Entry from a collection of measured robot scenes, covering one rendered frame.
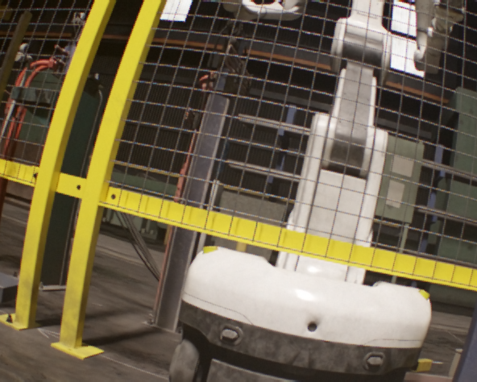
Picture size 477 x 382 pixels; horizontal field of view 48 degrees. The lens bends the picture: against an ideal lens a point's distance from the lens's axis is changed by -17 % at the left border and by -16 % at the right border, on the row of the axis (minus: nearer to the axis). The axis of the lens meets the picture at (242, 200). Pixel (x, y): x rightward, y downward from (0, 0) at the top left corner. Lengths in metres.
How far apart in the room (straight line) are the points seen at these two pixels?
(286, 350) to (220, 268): 0.22
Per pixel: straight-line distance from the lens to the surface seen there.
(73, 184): 1.54
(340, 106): 1.75
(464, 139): 10.11
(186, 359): 1.23
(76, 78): 1.56
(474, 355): 2.08
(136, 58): 1.50
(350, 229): 1.69
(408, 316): 1.20
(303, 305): 1.11
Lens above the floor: 0.40
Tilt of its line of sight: 3 degrees up
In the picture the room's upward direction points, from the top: 13 degrees clockwise
